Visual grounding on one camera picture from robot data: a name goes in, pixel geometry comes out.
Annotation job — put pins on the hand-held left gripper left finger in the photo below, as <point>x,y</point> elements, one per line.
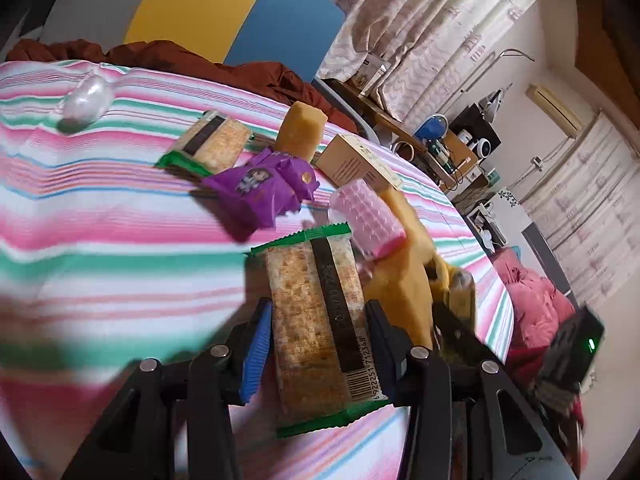
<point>255,355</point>

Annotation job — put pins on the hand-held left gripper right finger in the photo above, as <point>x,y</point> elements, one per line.
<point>382,352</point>

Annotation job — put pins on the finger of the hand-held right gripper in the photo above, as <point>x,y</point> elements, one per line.
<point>462,292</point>
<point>452,330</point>

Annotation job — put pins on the green-edged cracker packet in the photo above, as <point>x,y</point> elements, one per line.
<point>220,140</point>
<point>305,310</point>

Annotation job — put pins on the purple snack packet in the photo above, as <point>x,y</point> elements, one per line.
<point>255,185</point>

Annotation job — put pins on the beige cardboard box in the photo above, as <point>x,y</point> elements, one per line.
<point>350,160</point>

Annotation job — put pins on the yellow sponge block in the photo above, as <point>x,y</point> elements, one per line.
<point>300,127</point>

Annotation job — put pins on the clear white item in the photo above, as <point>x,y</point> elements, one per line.
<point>82,100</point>

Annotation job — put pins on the pink quilt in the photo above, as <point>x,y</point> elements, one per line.
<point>530,300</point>

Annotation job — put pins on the white round device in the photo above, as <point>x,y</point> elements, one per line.
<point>482,149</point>

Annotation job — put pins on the white cup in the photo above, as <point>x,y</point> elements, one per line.
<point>404,150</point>

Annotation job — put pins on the white patterned curtain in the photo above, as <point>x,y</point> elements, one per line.
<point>580,190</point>
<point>425,20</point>

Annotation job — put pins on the blue desk fan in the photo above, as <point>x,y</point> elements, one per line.
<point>431,127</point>

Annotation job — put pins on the wooden desk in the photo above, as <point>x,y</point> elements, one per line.
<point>380,115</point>

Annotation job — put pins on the striped bedsheet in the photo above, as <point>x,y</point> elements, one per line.
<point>100,235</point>

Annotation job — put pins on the air conditioner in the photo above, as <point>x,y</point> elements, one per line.
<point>552,107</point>

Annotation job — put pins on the small boxes by curtain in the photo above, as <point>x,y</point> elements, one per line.
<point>370,69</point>

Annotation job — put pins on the brown blanket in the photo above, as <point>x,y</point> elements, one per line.
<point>175,60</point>

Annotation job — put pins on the grey yellow blue headboard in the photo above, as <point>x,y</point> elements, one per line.
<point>200,5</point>

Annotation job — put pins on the grey bed frame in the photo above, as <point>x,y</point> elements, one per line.
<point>345,105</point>

